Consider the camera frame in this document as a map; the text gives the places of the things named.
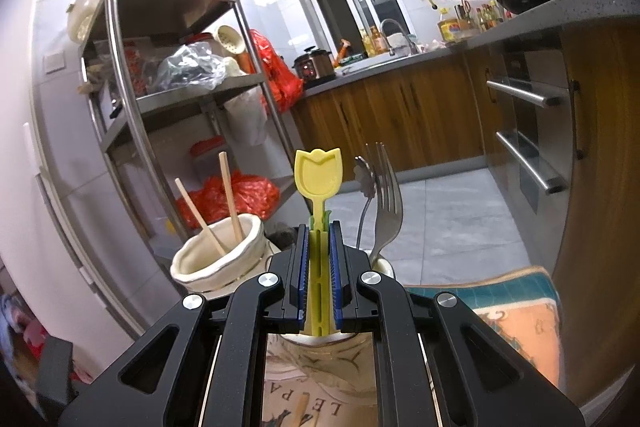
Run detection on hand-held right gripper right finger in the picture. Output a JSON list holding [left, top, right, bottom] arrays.
[[329, 221, 586, 427]]

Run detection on grey kitchen countertop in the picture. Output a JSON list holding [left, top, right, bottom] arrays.
[[302, 0, 640, 98]]

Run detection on clear crumpled plastic bag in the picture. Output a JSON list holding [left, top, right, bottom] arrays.
[[155, 42, 228, 92]]

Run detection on wooden base cabinets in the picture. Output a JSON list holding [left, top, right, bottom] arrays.
[[290, 14, 640, 408]]

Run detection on silver flower-shaped spoon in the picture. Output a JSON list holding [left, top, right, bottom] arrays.
[[353, 155, 379, 253]]

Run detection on hanging red plastic bag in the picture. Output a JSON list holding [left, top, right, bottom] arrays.
[[247, 29, 306, 112]]

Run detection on dark red rice cooker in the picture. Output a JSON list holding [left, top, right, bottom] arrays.
[[292, 47, 337, 88]]

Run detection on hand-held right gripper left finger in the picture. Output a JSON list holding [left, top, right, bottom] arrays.
[[57, 224, 307, 427]]

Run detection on white sink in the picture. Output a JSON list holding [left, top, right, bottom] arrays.
[[335, 54, 401, 75]]

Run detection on steel shelf rack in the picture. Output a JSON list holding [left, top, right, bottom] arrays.
[[67, 0, 311, 268]]

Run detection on built-in steel appliance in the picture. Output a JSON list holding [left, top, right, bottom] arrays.
[[485, 42, 583, 212]]

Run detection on hanging white plastic bag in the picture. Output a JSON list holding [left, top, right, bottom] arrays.
[[223, 87, 271, 146]]

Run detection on silver fork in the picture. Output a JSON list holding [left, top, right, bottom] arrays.
[[364, 142, 404, 268]]

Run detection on red-lidded plastic container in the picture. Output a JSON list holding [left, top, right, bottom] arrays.
[[190, 138, 226, 178]]

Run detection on steel kitchen faucet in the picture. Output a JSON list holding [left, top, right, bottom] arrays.
[[380, 19, 418, 56]]

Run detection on cream ceramic pot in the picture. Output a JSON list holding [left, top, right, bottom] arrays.
[[67, 0, 108, 45]]

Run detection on cream slotted ladle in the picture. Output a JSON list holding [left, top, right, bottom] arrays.
[[216, 25, 248, 58]]

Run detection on yellow cooking oil bottle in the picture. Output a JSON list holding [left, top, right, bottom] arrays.
[[437, 7, 463, 44]]

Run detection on printed table cloth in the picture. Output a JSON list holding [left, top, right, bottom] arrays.
[[262, 266, 562, 427]]

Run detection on row of seasoning bottles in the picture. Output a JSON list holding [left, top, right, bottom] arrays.
[[452, 2, 506, 32]]

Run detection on white floral ceramic utensil holder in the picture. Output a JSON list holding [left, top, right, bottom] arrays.
[[170, 213, 398, 408]]

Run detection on yellow tulip-shaped utensil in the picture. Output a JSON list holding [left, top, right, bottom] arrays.
[[294, 148, 345, 339]]

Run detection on orange drink bottles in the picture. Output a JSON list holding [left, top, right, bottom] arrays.
[[361, 26, 388, 56]]

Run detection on crumpled red plastic bag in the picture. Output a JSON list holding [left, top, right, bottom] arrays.
[[177, 172, 281, 233]]

